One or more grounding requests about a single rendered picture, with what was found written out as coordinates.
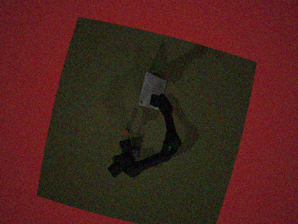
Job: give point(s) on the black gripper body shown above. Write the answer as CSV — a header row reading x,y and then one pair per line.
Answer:
x,y
125,145

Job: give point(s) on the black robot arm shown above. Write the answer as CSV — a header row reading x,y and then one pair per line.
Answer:
x,y
127,165

